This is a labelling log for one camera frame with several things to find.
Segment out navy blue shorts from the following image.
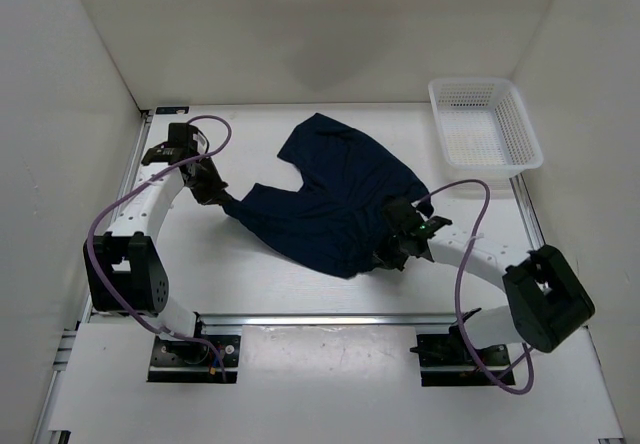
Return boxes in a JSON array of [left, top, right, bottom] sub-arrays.
[[223, 113, 434, 279]]

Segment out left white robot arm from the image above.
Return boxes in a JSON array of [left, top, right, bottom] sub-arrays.
[[83, 115, 232, 364]]

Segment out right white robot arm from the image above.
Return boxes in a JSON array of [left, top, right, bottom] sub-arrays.
[[377, 198, 595, 364]]

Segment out white perforated plastic basket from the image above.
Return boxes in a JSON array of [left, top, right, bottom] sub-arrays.
[[428, 77, 544, 183]]

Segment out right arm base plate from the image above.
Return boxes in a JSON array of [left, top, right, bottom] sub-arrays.
[[410, 314, 515, 388]]

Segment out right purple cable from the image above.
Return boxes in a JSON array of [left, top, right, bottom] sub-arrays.
[[412, 178, 536, 395]]

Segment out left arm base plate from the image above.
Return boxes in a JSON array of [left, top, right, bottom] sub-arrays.
[[147, 326, 242, 385]]

